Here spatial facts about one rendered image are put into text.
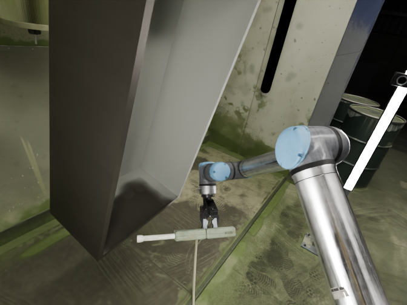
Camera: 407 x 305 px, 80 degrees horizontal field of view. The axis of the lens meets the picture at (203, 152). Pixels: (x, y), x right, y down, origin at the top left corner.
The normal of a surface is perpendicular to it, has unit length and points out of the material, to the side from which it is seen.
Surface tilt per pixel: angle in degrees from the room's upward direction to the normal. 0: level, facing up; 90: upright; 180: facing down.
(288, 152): 85
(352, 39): 90
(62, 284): 0
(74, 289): 0
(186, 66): 90
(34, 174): 57
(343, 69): 90
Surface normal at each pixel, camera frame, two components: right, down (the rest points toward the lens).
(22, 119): 0.77, -0.15
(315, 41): -0.56, 0.31
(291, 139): -0.93, -0.08
